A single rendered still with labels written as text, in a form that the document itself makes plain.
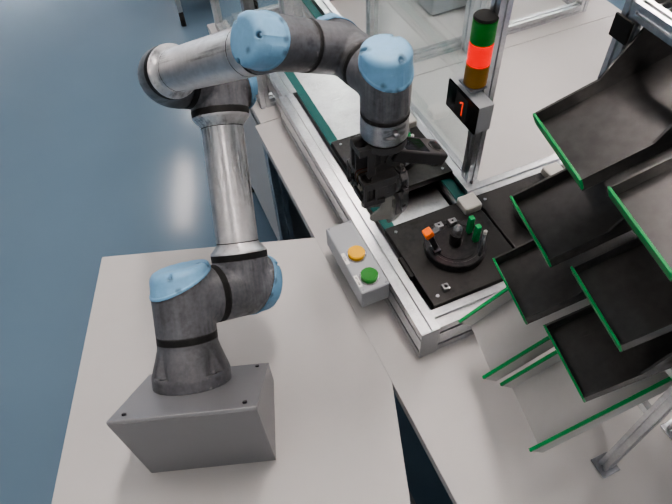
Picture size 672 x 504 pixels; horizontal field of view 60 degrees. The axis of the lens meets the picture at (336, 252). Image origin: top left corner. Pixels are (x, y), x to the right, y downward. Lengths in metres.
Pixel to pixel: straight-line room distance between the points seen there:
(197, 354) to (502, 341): 0.58
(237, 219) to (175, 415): 0.39
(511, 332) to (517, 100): 0.98
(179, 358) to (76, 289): 1.67
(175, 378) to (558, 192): 0.73
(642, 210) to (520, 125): 1.15
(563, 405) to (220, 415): 0.60
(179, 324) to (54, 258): 1.85
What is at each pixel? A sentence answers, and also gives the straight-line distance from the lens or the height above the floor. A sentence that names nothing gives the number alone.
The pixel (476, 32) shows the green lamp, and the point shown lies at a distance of 1.25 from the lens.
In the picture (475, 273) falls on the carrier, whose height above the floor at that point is 0.97.
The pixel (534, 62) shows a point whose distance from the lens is 2.16.
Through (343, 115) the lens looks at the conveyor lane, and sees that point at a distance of 1.79.
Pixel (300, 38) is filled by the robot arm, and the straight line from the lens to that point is 0.84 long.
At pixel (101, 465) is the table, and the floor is 0.86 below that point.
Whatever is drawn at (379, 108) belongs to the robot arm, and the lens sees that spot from 0.85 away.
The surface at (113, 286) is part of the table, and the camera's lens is 1.57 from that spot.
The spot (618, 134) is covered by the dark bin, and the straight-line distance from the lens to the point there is 0.82.
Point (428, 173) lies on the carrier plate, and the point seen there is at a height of 0.97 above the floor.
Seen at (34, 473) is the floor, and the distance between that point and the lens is 2.43.
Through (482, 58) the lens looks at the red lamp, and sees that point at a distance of 1.28.
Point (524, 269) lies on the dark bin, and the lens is 1.07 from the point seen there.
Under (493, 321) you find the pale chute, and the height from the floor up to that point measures 1.03.
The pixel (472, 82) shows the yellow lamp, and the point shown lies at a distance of 1.31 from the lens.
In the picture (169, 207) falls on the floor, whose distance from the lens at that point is 2.91.
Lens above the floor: 2.04
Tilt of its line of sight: 52 degrees down
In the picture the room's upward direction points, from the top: 4 degrees counter-clockwise
